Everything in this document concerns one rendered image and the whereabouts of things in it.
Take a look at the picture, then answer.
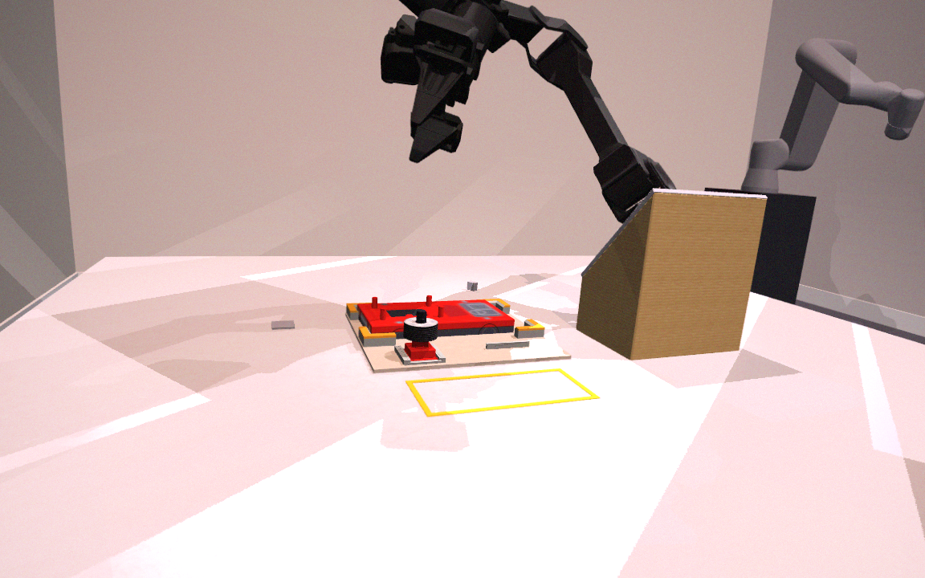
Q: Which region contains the yellow rectangular outline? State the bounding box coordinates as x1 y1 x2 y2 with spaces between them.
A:
406 368 600 417

